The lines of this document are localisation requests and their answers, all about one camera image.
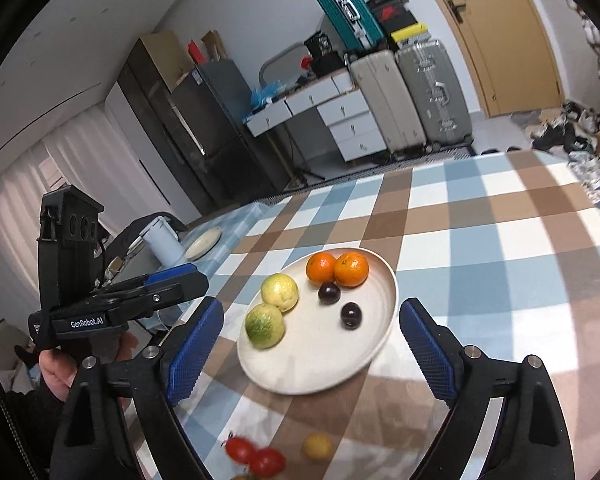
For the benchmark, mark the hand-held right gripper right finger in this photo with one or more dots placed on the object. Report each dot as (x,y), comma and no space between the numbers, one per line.
(427,350)

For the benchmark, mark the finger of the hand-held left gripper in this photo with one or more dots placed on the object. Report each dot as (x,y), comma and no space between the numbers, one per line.
(180,292)
(175,271)

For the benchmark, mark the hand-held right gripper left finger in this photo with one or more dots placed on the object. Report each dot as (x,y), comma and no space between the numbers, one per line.
(195,350)

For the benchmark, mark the greenish yellow guava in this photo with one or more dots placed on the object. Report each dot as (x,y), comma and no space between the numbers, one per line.
(265,326)

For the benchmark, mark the dark plum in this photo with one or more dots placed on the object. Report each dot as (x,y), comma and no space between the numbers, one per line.
(351,316)
(329,293)

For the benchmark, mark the large cream plate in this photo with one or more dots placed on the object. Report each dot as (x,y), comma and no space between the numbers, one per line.
(325,350)

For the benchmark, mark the orange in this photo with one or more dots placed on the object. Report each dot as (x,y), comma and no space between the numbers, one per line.
(321,267)
(351,269)

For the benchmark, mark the person's left forearm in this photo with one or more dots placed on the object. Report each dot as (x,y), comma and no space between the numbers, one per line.
(30,430)

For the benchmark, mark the person's left hand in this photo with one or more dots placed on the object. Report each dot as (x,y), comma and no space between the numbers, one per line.
(60,372)

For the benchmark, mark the white kettle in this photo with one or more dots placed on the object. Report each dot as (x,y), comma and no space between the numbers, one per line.
(162,242)

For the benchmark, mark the small cream plate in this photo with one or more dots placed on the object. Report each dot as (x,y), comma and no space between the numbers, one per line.
(203,244)

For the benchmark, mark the white curtain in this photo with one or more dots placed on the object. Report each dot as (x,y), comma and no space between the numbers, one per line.
(55,170)

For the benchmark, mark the checked brown blue tablecloth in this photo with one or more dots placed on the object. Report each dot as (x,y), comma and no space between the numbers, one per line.
(480,260)

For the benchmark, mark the red tomato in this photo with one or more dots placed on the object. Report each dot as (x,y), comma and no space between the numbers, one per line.
(239,450)
(267,462)

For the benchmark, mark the small yellow fruit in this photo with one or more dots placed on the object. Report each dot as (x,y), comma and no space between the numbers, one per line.
(317,446)

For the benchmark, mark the dark tall cabinet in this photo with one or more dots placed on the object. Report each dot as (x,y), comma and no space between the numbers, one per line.
(150,125)

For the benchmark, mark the grey fridge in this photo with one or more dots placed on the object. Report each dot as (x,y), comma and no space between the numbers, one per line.
(230,130)

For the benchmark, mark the light blue plastic bag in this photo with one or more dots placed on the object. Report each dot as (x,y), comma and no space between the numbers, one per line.
(265,95)

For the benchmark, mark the large cardboard box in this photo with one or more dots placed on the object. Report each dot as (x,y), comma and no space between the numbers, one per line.
(162,57)

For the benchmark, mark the red box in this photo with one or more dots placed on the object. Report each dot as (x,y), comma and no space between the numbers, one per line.
(197,52)

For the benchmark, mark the flat cardboard box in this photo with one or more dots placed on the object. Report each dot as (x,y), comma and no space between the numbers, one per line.
(215,45)

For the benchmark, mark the white desk with drawers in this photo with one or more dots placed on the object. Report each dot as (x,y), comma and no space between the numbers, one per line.
(350,120)

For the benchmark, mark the small red object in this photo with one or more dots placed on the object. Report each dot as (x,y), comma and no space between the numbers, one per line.
(306,61)

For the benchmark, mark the beige suitcase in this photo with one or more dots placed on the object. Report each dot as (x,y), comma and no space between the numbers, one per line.
(385,102)

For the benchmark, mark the silver suitcase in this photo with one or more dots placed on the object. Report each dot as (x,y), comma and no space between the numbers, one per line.
(435,95)

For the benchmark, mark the pile of assorted shoes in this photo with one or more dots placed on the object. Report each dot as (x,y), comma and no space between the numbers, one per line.
(580,145)

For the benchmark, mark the black bag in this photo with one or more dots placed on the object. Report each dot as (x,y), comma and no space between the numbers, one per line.
(325,55)

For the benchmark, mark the teal suitcase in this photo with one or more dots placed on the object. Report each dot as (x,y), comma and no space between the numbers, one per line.
(345,12)

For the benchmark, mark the wooden door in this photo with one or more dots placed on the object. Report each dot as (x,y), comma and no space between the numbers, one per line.
(500,35)

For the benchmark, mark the red black shoebox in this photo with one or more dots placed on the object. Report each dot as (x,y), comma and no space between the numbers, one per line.
(392,12)

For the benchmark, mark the wooden shoe rack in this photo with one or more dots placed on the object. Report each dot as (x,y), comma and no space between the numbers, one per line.
(597,45)

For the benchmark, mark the grey arched frame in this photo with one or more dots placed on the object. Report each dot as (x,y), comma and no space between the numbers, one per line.
(275,57)

